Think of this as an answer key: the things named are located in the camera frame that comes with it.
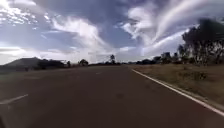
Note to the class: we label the low bushy tree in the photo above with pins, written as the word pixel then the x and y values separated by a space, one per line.
pixel 83 62

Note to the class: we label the group of dark trees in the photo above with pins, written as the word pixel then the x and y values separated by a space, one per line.
pixel 203 41

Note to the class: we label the dark hill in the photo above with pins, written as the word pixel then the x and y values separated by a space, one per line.
pixel 26 62

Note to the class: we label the row of distant trees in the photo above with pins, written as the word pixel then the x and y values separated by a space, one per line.
pixel 156 60

